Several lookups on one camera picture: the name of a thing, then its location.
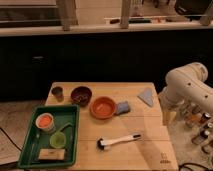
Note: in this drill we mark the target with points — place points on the green plastic tray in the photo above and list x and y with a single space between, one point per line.
66 116

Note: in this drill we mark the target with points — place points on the orange ceramic bowl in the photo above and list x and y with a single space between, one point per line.
103 107

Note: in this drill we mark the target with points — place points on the spice bottle rack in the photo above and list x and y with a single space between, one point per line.
201 122

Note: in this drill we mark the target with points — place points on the grey triangular cloth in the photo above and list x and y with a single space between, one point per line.
146 97

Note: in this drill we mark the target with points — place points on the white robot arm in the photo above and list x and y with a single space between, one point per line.
186 83

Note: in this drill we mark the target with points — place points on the dark brown bowl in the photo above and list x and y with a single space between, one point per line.
81 96

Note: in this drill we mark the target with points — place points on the white dish brush black bristles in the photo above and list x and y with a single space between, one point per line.
103 143

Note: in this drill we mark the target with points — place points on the blue sponge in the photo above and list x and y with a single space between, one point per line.
123 107

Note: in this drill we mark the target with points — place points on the tan rectangular sponge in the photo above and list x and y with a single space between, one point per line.
51 154

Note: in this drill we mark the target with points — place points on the small brown cup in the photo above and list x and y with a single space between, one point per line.
57 92

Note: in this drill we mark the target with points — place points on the green ladle cup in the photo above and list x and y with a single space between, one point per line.
59 139

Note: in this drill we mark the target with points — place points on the white cup orange inside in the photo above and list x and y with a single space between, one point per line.
45 122

